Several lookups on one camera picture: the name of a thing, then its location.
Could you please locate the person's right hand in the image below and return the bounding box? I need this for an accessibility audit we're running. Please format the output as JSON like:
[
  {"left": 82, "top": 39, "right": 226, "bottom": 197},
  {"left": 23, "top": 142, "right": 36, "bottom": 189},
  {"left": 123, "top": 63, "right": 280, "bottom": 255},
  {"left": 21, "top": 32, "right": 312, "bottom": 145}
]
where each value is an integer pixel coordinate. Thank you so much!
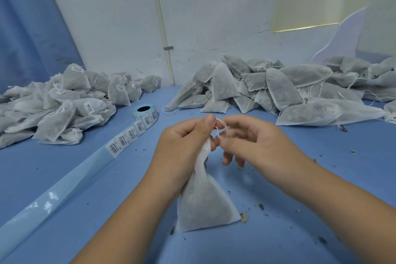
[{"left": 217, "top": 114, "right": 314, "bottom": 195}]

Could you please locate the person's left hand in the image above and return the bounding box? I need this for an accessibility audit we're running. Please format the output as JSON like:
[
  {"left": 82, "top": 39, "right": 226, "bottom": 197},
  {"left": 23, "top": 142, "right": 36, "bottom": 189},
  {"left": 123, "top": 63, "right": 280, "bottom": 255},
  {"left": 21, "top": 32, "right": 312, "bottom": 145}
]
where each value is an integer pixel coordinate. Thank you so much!
[{"left": 147, "top": 114, "right": 219, "bottom": 198}]

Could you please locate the white herb sachet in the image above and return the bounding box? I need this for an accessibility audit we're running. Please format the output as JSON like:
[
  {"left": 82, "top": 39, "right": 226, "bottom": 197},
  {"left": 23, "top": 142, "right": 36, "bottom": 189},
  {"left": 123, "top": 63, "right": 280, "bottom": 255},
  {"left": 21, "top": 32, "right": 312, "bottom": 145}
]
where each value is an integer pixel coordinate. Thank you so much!
[{"left": 175, "top": 137, "right": 242, "bottom": 233}]

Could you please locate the blue label roll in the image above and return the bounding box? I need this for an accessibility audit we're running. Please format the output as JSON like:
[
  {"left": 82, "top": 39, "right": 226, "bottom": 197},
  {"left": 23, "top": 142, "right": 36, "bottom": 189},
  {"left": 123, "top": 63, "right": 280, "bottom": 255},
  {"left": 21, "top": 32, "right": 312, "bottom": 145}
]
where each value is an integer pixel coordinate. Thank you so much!
[{"left": 0, "top": 104, "right": 160, "bottom": 261}]

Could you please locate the pile of unlabelled herb bags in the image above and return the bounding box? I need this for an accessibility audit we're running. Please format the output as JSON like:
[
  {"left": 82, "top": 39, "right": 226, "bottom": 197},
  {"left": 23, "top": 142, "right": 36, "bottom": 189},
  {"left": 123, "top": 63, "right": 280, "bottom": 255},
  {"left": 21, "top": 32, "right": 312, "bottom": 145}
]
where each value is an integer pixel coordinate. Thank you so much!
[{"left": 163, "top": 54, "right": 396, "bottom": 127}]

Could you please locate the pile of labelled herb bags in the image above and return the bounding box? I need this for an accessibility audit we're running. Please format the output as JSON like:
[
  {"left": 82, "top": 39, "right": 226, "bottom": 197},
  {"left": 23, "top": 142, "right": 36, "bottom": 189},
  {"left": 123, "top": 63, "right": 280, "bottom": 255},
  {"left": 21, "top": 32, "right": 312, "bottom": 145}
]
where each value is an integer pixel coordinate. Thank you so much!
[{"left": 0, "top": 63, "right": 163, "bottom": 149}]

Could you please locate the person's right forearm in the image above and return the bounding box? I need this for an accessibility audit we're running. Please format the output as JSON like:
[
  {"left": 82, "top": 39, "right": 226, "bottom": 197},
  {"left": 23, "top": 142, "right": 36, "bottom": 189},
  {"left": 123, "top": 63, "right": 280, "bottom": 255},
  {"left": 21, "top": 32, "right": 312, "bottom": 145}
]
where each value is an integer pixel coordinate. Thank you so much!
[{"left": 291, "top": 163, "right": 396, "bottom": 264}]

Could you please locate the person's left forearm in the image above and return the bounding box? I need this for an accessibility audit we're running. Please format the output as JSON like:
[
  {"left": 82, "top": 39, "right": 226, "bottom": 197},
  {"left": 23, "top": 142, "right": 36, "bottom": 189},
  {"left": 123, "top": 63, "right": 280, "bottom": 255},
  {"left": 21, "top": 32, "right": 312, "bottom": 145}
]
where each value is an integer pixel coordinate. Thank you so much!
[{"left": 71, "top": 177, "right": 180, "bottom": 264}]

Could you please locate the white curved board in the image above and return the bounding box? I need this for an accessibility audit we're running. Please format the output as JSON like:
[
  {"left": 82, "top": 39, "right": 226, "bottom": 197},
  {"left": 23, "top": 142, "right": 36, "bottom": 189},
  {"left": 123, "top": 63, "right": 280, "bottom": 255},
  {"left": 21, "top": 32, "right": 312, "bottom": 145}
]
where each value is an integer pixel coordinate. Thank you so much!
[{"left": 311, "top": 7, "right": 368, "bottom": 64}]

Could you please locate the large beige panel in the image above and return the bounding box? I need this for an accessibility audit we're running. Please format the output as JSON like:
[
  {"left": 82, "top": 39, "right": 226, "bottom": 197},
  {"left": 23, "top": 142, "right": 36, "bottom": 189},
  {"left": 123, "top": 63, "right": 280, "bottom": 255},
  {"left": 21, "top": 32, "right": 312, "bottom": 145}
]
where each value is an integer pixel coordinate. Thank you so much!
[{"left": 358, "top": 0, "right": 396, "bottom": 57}]

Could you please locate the blue curtain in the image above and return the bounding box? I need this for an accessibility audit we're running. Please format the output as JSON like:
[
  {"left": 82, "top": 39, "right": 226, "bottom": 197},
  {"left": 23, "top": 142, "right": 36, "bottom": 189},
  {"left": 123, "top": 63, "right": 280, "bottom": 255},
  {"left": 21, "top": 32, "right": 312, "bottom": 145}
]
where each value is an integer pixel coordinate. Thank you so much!
[{"left": 0, "top": 0, "right": 85, "bottom": 94}]

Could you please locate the white wall pipe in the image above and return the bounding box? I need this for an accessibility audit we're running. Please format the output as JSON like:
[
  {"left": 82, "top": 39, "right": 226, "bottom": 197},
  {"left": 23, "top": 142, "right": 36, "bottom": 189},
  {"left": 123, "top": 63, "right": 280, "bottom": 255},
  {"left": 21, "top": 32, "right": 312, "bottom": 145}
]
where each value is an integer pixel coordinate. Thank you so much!
[{"left": 147, "top": 0, "right": 176, "bottom": 86}]

